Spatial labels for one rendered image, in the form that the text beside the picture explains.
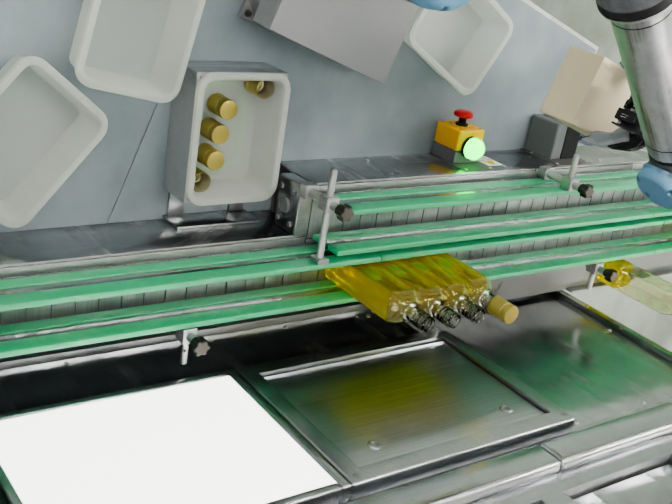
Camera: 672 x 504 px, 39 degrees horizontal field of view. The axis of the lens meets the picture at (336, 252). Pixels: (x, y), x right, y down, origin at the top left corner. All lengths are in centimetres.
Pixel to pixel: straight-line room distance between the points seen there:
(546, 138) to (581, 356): 48
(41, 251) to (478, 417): 74
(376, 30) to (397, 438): 68
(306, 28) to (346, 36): 8
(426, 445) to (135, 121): 69
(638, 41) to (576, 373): 88
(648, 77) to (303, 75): 71
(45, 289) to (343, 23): 65
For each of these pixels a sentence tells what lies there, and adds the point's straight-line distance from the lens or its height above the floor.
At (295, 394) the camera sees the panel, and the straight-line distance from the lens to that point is 156.
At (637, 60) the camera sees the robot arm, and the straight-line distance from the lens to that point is 123.
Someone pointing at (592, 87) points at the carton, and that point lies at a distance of 166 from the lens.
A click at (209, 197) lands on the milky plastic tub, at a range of 161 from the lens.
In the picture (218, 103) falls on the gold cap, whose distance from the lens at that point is 160.
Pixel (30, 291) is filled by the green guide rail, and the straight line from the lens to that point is 144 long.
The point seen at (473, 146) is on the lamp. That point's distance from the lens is 192.
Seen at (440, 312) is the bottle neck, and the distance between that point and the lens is 162.
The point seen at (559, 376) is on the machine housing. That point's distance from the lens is 189.
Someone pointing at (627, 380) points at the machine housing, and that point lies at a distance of 195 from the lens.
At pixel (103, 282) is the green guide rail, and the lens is 147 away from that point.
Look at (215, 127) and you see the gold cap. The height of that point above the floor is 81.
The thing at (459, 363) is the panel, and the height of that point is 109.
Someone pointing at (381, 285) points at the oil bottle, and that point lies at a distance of 162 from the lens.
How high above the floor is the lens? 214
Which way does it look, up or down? 46 degrees down
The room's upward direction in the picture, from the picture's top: 125 degrees clockwise
